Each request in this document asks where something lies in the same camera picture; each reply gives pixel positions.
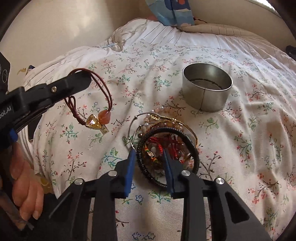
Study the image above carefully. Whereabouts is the red cord amber pendant necklace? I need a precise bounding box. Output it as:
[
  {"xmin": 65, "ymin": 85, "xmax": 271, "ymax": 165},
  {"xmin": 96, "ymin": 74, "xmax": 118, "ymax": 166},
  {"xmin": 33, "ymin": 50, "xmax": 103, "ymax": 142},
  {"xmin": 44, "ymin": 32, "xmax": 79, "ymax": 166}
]
[{"xmin": 63, "ymin": 67, "xmax": 113, "ymax": 135}]

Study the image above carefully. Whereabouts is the thin silver bangle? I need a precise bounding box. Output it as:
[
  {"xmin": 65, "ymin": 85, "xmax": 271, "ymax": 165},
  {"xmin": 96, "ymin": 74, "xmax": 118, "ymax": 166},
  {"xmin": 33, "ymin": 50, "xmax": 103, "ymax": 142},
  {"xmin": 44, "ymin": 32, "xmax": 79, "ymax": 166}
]
[{"xmin": 127, "ymin": 111, "xmax": 171, "ymax": 150}]

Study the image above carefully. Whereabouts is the person's left hand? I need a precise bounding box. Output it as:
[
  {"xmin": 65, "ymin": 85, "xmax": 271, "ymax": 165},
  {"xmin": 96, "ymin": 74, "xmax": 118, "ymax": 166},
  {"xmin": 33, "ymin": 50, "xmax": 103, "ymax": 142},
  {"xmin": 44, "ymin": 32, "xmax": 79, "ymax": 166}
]
[{"xmin": 10, "ymin": 143, "xmax": 44, "ymax": 221}]

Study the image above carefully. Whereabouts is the floral white bedsheet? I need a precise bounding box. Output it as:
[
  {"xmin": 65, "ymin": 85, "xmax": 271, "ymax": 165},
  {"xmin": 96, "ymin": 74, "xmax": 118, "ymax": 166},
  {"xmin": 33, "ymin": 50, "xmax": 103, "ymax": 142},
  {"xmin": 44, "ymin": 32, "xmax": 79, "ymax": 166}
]
[{"xmin": 20, "ymin": 19, "xmax": 295, "ymax": 240}]

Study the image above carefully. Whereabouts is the round silver metal tin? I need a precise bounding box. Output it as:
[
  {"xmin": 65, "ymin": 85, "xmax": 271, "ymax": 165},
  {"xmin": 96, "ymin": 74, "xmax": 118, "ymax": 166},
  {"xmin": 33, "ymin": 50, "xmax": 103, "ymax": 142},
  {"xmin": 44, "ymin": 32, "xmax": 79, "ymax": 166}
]
[{"xmin": 182, "ymin": 63, "xmax": 233, "ymax": 113}]

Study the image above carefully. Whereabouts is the blue cartoon curtain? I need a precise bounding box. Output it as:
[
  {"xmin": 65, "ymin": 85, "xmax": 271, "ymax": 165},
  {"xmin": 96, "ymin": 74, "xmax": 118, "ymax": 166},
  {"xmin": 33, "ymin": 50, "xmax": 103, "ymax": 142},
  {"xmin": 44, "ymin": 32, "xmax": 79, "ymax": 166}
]
[{"xmin": 145, "ymin": 0, "xmax": 195, "ymax": 27}]

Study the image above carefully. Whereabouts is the red cord bracelet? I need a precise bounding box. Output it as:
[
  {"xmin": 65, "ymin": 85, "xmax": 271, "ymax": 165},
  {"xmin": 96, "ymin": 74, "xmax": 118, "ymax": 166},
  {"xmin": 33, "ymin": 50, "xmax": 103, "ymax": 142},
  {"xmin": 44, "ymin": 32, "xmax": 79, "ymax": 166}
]
[{"xmin": 147, "ymin": 136, "xmax": 186, "ymax": 163}]

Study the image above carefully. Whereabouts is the black beaded bracelet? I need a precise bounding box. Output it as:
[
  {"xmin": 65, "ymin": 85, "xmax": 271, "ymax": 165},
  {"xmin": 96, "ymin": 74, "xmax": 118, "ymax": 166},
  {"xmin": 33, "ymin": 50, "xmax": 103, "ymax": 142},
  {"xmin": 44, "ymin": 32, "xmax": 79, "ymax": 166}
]
[{"xmin": 135, "ymin": 126, "xmax": 200, "ymax": 188}]

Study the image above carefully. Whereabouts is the black camera box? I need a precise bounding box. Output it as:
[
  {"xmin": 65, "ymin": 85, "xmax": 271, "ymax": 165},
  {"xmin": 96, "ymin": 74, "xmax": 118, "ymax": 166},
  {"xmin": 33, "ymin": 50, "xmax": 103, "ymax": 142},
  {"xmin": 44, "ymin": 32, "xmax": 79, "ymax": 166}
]
[{"xmin": 0, "ymin": 53, "xmax": 11, "ymax": 93}]

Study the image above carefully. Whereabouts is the gold beaded bracelet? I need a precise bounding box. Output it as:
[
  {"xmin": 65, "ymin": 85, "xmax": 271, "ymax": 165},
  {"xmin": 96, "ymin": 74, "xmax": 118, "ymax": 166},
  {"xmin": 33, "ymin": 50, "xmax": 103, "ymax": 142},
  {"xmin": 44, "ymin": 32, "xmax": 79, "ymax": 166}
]
[{"xmin": 143, "ymin": 112, "xmax": 200, "ymax": 147}]

